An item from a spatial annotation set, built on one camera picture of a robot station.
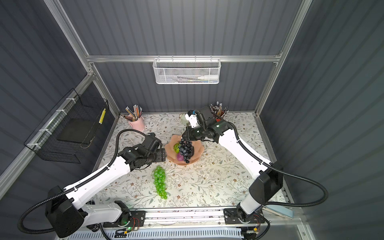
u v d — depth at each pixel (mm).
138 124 1047
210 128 539
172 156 932
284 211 711
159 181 806
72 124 757
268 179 411
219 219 744
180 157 888
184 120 1092
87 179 441
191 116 690
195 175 888
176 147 931
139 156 562
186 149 726
